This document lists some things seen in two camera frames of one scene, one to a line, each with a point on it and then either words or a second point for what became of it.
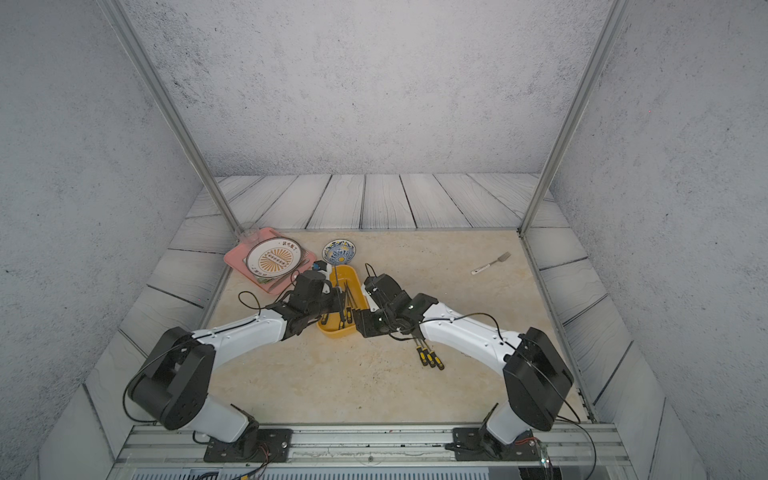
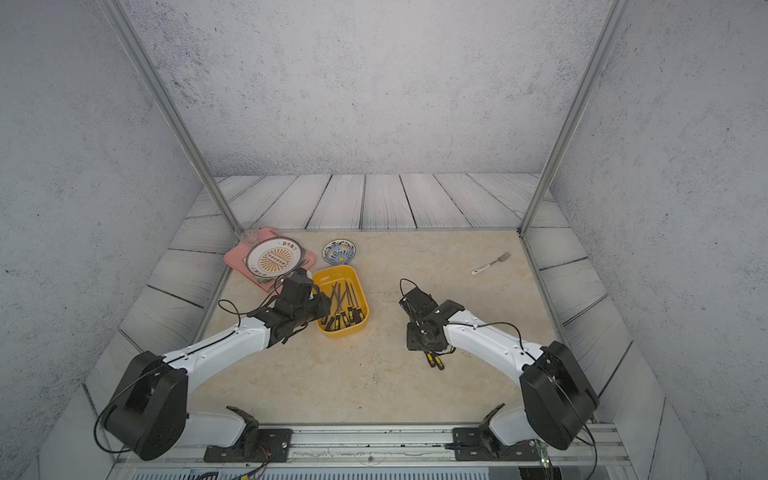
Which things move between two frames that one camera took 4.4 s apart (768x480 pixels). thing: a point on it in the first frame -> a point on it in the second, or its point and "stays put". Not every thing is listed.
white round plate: x=273 y=256 stays put
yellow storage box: x=343 y=324 stays put
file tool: x=349 y=310 -> x=337 y=325
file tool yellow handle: x=427 y=355 stays put
